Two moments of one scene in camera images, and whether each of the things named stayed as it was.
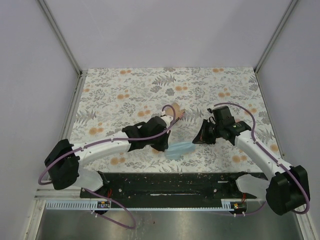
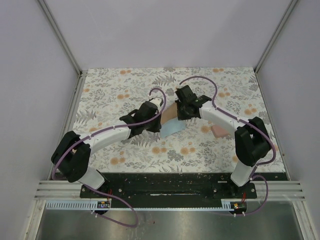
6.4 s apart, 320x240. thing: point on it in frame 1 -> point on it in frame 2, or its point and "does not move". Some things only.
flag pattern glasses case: [178, 112] does not move
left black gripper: [164, 145] -> [156, 128]
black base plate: [168, 185] does not move
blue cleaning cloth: [177, 150] -> [171, 126]
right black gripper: [202, 137] -> [180, 116]
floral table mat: [113, 98] does not move
